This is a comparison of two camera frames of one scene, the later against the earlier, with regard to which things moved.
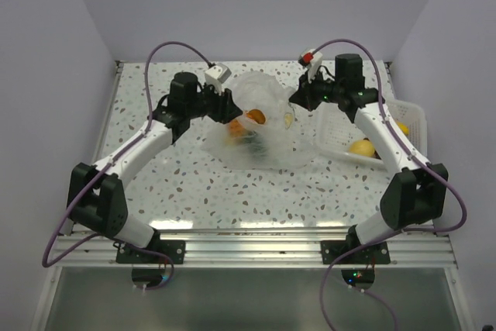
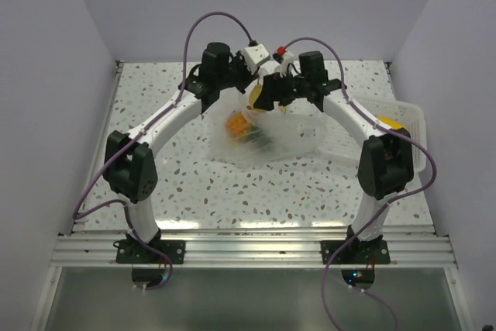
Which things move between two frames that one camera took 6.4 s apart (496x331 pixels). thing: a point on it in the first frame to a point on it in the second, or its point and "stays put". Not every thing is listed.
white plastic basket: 335,134 stays put
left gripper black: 225,109 to 249,77
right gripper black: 304,96 to 273,83
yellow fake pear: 362,147 to 254,93
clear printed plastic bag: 272,132 stays put
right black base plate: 377,253 stays put
